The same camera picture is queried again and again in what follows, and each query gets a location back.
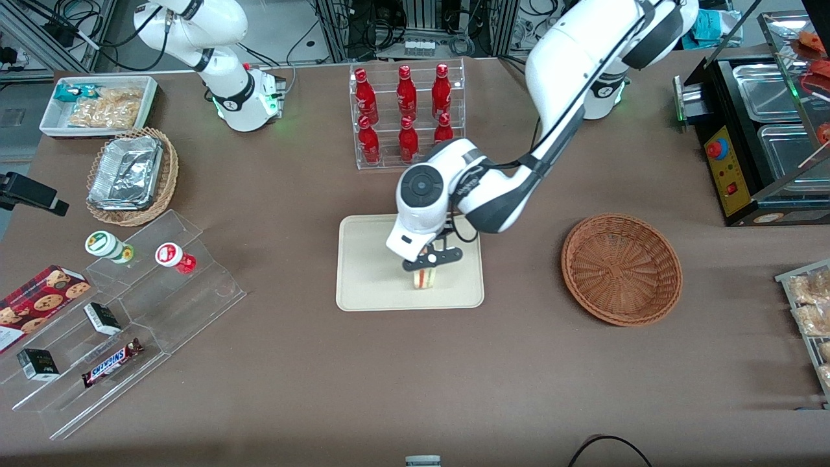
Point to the stainless steel pan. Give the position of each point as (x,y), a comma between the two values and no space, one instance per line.
(788,159)
(768,94)

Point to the teal snack packet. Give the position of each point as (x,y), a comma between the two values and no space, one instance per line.
(68,92)

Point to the teal plastic bag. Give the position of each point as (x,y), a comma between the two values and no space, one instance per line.
(713,29)

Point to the aluminium foil tray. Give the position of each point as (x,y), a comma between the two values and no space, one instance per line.
(126,172)

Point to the red lidded jar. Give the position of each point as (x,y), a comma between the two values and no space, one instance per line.
(170,254)

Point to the round brown wicker basket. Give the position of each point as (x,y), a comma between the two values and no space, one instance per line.
(622,269)

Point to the snickers chocolate bar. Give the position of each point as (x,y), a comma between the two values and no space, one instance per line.
(110,363)

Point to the clear bag of crackers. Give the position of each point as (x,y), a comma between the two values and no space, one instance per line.
(123,95)
(104,115)

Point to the green lidded jar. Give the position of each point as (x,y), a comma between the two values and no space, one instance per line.
(102,244)

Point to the beige plastic tray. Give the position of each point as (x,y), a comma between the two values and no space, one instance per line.
(369,272)

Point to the red emergency stop button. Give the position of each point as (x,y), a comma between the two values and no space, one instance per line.
(716,150)

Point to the triangle sandwich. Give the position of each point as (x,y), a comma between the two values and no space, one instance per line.
(425,279)

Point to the clear acrylic bottle rack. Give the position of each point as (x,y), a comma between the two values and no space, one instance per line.
(389,162)

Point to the wrapped brown pastry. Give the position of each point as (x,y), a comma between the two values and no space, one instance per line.
(810,288)
(814,319)

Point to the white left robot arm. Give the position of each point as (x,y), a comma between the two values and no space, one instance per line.
(570,58)

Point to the small grey box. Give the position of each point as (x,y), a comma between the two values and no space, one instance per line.
(423,461)

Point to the white terminal block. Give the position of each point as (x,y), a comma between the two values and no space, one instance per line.
(419,47)

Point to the small black white box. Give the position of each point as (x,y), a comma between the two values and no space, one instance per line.
(102,318)

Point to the tray of packaged pastries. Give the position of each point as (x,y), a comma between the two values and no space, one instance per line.
(804,340)

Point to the red cola bottle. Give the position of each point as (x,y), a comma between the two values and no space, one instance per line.
(408,141)
(406,94)
(369,143)
(366,96)
(441,92)
(443,130)

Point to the red cookie box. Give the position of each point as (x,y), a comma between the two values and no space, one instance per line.
(39,301)

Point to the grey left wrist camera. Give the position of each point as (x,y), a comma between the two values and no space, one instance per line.
(441,257)

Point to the black food warmer machine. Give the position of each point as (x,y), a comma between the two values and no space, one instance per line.
(733,175)

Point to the light wicker basket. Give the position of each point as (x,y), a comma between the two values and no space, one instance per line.
(170,172)

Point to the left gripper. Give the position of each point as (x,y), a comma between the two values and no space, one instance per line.
(441,236)

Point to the clear acrylic step shelf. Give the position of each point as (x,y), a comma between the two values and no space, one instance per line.
(181,311)

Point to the white rectangular bin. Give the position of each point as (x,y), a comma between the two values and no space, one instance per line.
(52,123)

